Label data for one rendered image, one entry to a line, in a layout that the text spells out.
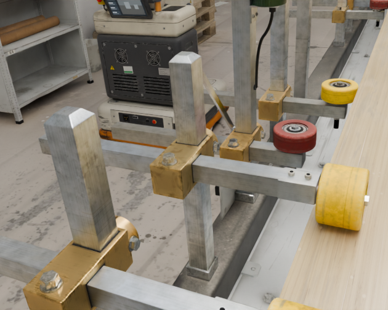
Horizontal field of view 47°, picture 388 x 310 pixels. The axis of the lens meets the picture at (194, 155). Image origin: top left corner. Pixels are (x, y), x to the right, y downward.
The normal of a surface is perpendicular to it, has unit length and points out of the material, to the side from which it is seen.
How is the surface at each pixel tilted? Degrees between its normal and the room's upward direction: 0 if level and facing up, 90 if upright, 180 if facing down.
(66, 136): 90
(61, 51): 90
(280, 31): 90
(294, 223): 0
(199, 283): 0
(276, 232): 0
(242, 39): 90
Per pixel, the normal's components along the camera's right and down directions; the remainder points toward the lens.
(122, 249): 0.91, 0.15
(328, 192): -0.37, -0.19
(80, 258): -0.07, -0.87
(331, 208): -0.43, 0.29
